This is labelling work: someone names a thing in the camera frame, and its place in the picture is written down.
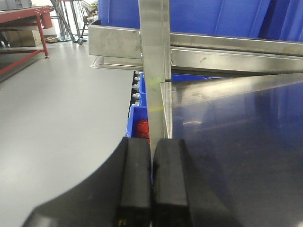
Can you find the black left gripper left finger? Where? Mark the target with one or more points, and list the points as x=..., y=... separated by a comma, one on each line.
x=117, y=194

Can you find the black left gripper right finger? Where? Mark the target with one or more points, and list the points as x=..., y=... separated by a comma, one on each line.
x=182, y=195

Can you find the red parts in bin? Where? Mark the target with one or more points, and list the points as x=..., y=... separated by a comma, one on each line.
x=142, y=130

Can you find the blue bin with red parts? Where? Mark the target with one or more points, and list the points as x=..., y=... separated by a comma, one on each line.
x=132, y=123

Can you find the blue bin behind lower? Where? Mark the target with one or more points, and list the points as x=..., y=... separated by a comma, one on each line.
x=142, y=91

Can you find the large blue bin upper shelf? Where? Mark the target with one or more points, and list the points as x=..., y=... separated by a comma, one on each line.
x=280, y=20

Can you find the wheeled metal cart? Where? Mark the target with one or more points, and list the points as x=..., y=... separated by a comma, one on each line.
x=74, y=17

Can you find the cardboard box under workbench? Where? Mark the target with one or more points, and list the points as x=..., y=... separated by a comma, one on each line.
x=24, y=38

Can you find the red metal workbench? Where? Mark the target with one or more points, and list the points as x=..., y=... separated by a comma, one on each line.
x=38, y=16

